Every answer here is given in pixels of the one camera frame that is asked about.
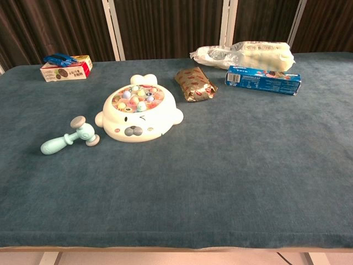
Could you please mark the red white cookie box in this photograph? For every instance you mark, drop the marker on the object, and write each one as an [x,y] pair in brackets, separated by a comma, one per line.
[69,74]

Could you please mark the small blue toy mallet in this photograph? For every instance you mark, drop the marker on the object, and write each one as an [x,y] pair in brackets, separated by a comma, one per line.
[53,145]

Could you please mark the blue cookie box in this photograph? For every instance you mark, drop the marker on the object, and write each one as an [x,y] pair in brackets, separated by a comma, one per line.
[262,82]

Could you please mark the gold foil snack pack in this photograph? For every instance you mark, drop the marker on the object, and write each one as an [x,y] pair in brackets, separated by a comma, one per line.
[194,84]

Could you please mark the white plastic bag package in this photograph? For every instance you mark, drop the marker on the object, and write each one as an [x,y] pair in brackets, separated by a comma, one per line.
[262,56]

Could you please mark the blue table cloth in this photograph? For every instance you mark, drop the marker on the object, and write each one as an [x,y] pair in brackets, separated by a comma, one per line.
[193,179]

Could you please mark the white round toy game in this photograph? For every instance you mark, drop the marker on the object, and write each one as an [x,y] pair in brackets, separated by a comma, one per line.
[154,118]

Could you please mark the blue snack packet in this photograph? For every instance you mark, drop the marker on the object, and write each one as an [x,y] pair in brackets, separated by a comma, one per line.
[59,59]

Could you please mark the white table leg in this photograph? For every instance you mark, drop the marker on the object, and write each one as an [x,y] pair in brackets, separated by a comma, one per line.
[49,259]
[318,259]

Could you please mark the white partition post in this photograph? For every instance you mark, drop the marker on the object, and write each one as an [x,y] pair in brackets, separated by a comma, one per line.
[296,22]
[226,19]
[1,69]
[113,30]

